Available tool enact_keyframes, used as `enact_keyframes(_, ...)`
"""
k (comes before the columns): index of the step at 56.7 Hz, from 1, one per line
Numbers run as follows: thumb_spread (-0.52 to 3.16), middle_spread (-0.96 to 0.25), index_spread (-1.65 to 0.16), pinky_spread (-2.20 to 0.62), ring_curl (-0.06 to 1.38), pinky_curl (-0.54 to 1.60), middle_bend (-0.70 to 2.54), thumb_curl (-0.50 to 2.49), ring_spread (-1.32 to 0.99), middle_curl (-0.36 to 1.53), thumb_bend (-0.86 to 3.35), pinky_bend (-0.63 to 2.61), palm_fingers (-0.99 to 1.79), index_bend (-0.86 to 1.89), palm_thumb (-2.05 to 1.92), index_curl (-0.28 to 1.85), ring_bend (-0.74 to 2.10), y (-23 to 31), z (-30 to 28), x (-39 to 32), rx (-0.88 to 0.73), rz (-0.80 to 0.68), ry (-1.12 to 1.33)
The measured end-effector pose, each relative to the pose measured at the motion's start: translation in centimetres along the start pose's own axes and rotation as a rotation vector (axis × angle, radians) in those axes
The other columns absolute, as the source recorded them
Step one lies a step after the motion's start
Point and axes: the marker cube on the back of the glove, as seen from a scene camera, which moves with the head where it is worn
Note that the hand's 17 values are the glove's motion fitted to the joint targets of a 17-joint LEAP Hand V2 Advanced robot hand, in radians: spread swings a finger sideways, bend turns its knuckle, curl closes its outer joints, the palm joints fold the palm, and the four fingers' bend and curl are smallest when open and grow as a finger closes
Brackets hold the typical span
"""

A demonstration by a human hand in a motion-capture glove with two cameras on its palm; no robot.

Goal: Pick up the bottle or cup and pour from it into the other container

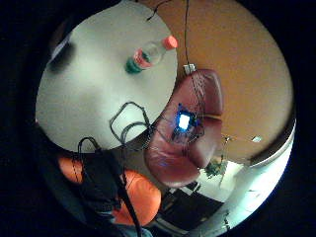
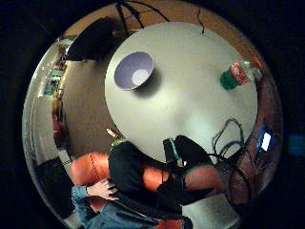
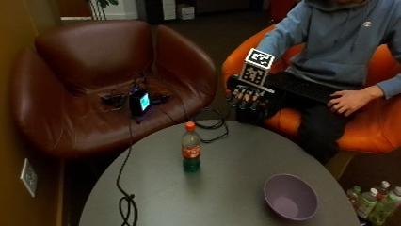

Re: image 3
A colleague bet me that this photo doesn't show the person's black trousers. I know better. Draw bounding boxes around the person's black trousers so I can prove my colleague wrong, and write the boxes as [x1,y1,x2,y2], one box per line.
[236,90,354,166]

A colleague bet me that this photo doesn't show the orange armchair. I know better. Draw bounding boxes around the orange armchair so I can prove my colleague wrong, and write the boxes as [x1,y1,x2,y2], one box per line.
[222,24,401,154]

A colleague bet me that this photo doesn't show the white cube of black markers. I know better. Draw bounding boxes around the white cube of black markers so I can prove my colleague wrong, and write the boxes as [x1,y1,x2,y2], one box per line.
[239,47,276,89]

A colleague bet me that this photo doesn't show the black keyboard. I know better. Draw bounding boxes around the black keyboard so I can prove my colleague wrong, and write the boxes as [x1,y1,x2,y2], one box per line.
[264,71,347,105]

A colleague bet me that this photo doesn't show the green bottle with orange cap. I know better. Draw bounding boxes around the green bottle with orange cap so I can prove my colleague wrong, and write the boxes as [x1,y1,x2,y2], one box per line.
[180,121,203,173]

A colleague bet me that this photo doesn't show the person's blue hoodie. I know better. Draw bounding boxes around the person's blue hoodie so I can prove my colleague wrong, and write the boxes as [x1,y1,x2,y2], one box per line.
[255,0,401,100]

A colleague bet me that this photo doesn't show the black device with lit screen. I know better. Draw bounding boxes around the black device with lit screen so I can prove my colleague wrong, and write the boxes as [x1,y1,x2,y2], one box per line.
[128,89,154,118]

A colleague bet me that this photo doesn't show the red bottle with white cap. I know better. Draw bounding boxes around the red bottle with white cap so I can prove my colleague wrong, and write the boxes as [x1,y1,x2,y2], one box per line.
[375,180,392,202]

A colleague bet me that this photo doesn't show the clear bottle with white cap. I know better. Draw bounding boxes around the clear bottle with white cap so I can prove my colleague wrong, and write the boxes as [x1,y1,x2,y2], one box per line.
[356,187,380,219]
[391,186,401,205]
[347,185,364,209]

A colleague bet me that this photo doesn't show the red seat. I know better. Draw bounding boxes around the red seat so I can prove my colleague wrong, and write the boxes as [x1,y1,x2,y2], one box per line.
[268,0,302,24]

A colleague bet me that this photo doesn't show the white storage box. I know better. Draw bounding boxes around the white storage box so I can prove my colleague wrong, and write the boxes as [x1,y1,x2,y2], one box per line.
[176,3,198,21]

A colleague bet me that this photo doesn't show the white cabinet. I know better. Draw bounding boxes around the white cabinet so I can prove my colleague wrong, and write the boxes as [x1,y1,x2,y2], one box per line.
[160,0,179,21]

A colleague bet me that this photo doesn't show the purple bowl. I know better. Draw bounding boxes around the purple bowl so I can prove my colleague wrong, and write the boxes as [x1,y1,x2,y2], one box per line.
[263,173,320,221]

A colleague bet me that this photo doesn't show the brown leather armchair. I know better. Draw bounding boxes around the brown leather armchair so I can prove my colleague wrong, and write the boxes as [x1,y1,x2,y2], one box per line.
[10,19,220,160]

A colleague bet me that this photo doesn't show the large green bottle white cap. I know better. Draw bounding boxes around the large green bottle white cap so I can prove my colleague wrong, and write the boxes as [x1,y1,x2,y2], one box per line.
[368,186,401,226]

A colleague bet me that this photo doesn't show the looped black cable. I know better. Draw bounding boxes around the looped black cable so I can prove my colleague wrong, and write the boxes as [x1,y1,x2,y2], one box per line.
[183,105,231,144]

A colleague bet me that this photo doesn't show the long black cable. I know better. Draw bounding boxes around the long black cable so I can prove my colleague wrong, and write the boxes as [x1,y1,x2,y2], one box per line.
[116,112,140,226]

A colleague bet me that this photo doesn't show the white wall socket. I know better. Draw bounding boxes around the white wall socket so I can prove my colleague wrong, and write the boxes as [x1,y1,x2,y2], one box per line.
[19,157,39,199]

